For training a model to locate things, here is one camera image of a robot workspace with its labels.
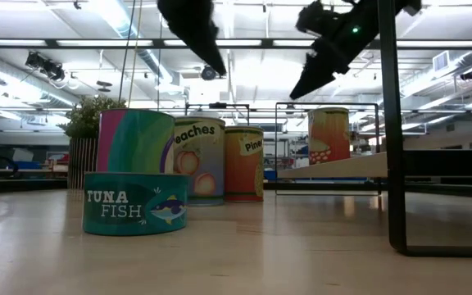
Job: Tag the pink green rainbow can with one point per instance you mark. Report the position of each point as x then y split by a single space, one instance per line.
133 141

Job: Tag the long ceiling light fixture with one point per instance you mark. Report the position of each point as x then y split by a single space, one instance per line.
14 42

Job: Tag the black ceiling device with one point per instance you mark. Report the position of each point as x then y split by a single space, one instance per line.
469 74

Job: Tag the round black ceiling fixture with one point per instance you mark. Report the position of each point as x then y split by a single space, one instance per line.
208 73

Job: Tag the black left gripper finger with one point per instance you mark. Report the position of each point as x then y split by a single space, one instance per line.
205 45

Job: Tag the teal tuna fish can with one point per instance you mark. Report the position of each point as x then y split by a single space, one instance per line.
133 205

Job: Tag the black ceiling spotlights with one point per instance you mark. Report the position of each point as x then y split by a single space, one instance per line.
49 69

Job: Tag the grey air vent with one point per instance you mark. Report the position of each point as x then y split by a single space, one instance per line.
441 61

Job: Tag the orange corn can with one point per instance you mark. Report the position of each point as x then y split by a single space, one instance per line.
328 135

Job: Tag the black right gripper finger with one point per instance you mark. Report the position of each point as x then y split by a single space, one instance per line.
311 75

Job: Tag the blue storage bin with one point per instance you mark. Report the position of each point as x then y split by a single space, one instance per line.
27 164

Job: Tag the wooden shelf black frame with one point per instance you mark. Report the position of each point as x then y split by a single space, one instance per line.
396 123

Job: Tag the silver ventilation duct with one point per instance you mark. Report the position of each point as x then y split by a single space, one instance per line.
154 61

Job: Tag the orange pineapple can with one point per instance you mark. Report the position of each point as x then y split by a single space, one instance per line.
242 172

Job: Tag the black aluminium rig frame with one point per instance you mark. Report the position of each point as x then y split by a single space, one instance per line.
322 186

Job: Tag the potted green plant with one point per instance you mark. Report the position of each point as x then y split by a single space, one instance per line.
84 119

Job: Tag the peaches can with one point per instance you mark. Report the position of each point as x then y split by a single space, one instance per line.
203 164

